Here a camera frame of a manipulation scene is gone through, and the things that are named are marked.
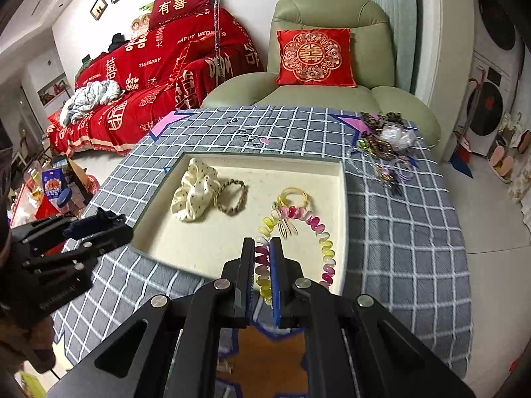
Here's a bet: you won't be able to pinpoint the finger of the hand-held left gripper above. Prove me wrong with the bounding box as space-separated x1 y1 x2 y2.
25 228 134 272
12 207 127 245

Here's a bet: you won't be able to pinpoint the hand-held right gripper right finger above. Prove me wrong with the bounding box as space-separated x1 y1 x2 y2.
269 237 478 398

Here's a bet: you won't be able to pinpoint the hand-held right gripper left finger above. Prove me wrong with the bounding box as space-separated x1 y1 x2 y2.
45 237 256 398

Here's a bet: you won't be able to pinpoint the shallow grey tray box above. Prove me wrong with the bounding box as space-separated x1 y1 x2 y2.
129 151 348 299

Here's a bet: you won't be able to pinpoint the pastel spiral hair tie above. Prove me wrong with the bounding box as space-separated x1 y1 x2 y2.
254 205 338 307

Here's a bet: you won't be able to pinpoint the brown braided hair tie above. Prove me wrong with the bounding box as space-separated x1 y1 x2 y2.
213 179 248 216

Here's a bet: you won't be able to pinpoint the cream polka dot scrunchie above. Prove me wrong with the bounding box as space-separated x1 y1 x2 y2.
171 158 220 220

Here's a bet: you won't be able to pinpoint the yellow elastic hair ties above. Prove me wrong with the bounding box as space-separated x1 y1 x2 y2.
277 186 312 210

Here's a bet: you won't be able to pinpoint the person's left hand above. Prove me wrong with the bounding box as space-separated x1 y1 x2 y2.
0 317 54 367

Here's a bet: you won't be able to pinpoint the jar with blue lid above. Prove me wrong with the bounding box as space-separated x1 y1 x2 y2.
56 188 81 216

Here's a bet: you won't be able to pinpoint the red gift packets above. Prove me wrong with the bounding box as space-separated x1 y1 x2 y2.
35 203 63 221

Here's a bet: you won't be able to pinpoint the dark printed bag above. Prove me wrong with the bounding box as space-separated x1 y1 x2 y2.
68 158 100 195

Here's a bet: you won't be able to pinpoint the blue snack bag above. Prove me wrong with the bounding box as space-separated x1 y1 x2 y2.
40 168 69 204

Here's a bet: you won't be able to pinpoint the grey checked star tablecloth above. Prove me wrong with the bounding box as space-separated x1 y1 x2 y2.
52 105 474 378

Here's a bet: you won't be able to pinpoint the grey crumpled clothes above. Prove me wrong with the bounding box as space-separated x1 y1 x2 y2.
59 80 125 127

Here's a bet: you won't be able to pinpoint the red printed sofa blanket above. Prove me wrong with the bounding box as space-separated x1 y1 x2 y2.
47 6 265 156

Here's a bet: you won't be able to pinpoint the clear plastic bag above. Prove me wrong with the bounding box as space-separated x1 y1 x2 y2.
379 126 417 152

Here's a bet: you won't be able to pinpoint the cartoon couple picture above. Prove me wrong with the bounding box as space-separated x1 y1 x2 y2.
129 12 152 36

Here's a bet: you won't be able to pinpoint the red embroidered cushion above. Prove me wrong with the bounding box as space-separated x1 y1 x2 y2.
276 28 357 88

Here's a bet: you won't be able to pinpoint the large red printed pillow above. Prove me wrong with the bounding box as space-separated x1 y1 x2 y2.
148 0 219 31

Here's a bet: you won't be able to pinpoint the row of house slippers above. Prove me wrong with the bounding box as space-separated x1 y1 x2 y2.
489 112 531 200

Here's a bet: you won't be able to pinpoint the white washing machine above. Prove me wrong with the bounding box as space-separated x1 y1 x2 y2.
454 52 519 158

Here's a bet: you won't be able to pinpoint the green leather armchair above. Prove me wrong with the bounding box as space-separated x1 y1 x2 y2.
201 0 441 150

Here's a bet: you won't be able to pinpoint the pale green curtain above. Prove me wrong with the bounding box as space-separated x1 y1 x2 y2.
369 0 417 96

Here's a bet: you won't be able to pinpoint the white stacked dryer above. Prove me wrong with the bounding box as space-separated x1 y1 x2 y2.
473 0 525 65

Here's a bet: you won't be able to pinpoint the landscape wall picture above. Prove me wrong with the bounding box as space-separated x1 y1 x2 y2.
37 74 69 106

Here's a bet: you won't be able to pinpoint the pile of beaded bracelets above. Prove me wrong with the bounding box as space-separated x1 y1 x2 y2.
348 111 419 195

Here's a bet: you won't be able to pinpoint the camera on flexible pole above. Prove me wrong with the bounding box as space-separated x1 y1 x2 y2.
213 0 237 88

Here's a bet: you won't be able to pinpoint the red handled broom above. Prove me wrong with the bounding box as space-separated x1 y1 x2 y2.
452 70 486 162

